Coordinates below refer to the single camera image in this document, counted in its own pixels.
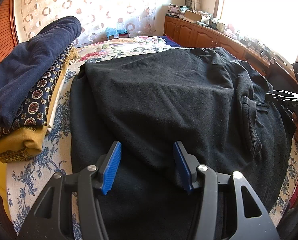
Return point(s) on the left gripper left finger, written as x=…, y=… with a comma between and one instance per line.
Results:
x=51, y=215

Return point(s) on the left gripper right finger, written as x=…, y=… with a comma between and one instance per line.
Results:
x=228, y=207

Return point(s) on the black printed t-shirt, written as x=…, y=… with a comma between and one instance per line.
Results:
x=169, y=119

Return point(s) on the blue floral white bedsheet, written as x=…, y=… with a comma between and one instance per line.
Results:
x=46, y=164

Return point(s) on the mustard yellow folded garment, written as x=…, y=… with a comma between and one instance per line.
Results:
x=25, y=143

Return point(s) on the patterned navy folded garment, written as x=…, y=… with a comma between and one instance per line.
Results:
x=34, y=110

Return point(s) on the wooden sideboard cabinet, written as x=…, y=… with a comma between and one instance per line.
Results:
x=188, y=34

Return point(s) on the navy blue blanket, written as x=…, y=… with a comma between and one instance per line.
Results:
x=170, y=42

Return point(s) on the colourful floral bed cover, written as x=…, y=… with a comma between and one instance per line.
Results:
x=121, y=47

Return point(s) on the cardboard box on sideboard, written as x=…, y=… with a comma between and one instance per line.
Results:
x=197, y=16

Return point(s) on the light blue box on bed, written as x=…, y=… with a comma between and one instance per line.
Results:
x=112, y=33

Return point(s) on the wooden slatted wardrobe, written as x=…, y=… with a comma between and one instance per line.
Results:
x=8, y=35

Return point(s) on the white circle-pattern curtain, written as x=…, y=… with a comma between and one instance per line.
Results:
x=139, y=17

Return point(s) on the window with wooden frame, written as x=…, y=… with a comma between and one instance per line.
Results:
x=273, y=23

